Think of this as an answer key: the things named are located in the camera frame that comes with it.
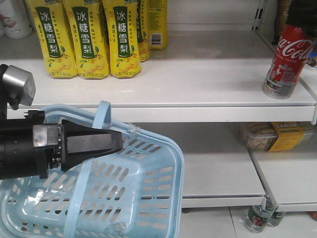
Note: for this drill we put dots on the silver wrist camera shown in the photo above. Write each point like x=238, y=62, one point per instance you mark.
x=19, y=85

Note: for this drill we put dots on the red coca-cola bottle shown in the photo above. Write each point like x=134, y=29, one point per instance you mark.
x=292, y=53

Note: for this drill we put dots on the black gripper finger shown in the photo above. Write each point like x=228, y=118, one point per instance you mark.
x=79, y=143

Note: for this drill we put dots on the clear water bottle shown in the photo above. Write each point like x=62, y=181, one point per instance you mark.
x=257, y=219

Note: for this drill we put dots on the light blue plastic basket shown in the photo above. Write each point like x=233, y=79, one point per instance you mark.
x=133, y=193

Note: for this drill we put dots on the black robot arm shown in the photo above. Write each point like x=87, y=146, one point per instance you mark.
x=31, y=147

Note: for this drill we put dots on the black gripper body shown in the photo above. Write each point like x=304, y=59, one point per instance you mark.
x=46, y=138

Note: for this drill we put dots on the white peach drink bottle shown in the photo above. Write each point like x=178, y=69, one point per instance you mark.
x=14, y=17

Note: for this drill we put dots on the yellow pear tea bottle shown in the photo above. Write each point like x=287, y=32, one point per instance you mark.
x=87, y=25
x=121, y=18
x=52, y=26

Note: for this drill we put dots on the yellow label snack box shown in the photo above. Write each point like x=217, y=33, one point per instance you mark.
x=276, y=136

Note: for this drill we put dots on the white shelf unit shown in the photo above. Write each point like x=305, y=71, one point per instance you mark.
x=196, y=91

